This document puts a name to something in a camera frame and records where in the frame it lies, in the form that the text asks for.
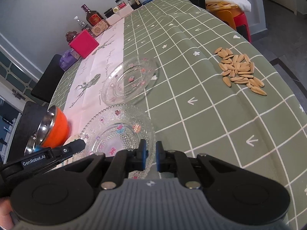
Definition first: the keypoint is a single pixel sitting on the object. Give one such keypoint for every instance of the dark glass jar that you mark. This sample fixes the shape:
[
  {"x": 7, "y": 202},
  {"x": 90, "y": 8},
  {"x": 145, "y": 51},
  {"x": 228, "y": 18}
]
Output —
[{"x": 135, "y": 4}]

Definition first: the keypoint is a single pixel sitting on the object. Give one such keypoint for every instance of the small yellow-lidded jar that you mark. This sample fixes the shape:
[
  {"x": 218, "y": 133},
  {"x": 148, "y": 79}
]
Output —
[{"x": 115, "y": 9}]

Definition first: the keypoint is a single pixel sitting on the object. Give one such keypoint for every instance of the brown figurine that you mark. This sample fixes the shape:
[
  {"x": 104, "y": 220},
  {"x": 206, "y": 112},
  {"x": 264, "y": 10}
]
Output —
[{"x": 71, "y": 35}]

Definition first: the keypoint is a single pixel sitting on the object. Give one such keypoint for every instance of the white deer table runner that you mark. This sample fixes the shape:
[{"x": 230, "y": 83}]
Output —
[{"x": 84, "y": 98}]

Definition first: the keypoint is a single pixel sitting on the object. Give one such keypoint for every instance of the pink red box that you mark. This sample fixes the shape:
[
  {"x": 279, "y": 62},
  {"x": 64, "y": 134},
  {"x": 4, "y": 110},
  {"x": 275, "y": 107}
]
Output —
[{"x": 84, "y": 44}]

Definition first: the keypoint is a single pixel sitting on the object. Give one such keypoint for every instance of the brown liquor bottle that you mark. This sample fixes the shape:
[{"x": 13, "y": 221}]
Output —
[{"x": 92, "y": 16}]

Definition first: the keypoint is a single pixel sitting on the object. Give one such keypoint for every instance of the wooden perforated box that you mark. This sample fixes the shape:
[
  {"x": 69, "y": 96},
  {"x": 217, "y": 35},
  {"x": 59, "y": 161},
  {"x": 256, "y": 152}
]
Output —
[{"x": 100, "y": 27}]

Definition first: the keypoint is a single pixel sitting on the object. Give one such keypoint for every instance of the clear glass bottle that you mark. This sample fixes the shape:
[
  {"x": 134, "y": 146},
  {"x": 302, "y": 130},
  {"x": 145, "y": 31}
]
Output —
[{"x": 83, "y": 25}]

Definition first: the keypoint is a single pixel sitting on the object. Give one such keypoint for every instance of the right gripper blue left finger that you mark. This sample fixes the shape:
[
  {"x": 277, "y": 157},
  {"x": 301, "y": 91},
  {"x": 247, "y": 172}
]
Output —
[{"x": 141, "y": 155}]

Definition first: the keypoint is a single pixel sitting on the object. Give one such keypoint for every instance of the orange plastic stool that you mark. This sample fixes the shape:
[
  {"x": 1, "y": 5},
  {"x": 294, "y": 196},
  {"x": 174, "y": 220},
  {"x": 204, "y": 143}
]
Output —
[{"x": 227, "y": 15}]

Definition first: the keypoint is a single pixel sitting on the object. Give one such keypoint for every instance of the purple tissue pack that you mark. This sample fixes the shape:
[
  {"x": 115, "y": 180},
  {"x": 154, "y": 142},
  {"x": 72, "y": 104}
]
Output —
[{"x": 68, "y": 59}]

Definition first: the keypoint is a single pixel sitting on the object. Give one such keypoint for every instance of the beaded clear glass plate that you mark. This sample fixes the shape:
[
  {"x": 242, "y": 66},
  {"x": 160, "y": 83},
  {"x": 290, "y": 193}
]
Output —
[{"x": 116, "y": 128}]

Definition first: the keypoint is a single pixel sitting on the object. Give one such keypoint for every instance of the green grid tablecloth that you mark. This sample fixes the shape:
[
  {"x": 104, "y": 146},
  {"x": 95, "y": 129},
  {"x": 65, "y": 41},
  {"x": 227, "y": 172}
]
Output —
[{"x": 193, "y": 111}]

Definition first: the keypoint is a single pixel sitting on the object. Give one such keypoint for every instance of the red plastic stool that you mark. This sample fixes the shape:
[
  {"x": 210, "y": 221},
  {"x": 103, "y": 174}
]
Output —
[{"x": 242, "y": 26}]

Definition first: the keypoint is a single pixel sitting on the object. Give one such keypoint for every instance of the person's hand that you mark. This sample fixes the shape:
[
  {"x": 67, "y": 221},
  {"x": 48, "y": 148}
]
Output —
[{"x": 5, "y": 210}]

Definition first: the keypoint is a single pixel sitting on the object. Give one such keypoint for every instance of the white rectangular box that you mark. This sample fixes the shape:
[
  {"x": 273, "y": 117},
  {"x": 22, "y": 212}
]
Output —
[{"x": 122, "y": 13}]

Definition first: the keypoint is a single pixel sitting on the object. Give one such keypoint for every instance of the dark jar red label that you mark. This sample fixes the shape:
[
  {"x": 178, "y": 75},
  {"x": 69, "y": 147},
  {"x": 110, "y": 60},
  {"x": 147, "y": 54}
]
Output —
[{"x": 120, "y": 4}]

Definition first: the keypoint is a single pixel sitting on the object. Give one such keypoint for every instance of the pile of sunflower seeds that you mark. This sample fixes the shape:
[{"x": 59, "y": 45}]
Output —
[{"x": 239, "y": 70}]

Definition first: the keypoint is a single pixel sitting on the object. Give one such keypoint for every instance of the orange steel-lined bowl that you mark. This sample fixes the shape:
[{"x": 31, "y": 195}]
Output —
[{"x": 53, "y": 130}]

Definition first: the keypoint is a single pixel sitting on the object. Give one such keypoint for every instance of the clear glass floral plate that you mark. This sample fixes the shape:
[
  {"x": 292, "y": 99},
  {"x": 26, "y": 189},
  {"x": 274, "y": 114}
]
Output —
[{"x": 128, "y": 80}]

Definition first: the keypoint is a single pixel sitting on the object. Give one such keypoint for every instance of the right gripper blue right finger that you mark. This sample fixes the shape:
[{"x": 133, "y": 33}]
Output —
[{"x": 160, "y": 156}]

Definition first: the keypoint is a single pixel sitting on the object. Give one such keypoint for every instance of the blue steel-lined bowl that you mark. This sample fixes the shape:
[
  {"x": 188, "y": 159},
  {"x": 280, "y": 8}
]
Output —
[{"x": 31, "y": 145}]

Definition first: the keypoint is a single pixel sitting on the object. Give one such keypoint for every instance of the small black jar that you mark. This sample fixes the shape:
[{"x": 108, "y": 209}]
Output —
[{"x": 109, "y": 13}]

